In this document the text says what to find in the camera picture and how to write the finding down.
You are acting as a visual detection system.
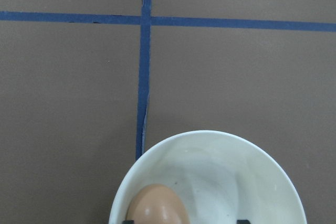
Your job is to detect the brown egg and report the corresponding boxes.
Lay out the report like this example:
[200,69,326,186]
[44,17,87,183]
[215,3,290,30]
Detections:
[125,184,190,223]

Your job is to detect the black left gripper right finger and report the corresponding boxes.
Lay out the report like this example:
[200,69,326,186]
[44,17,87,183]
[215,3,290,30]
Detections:
[236,219,250,224]

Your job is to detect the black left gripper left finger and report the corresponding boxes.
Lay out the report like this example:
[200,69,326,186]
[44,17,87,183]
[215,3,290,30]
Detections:
[122,220,134,224]

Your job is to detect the white ceramic bowl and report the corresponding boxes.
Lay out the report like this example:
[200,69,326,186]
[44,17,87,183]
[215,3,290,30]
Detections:
[109,130,307,223]

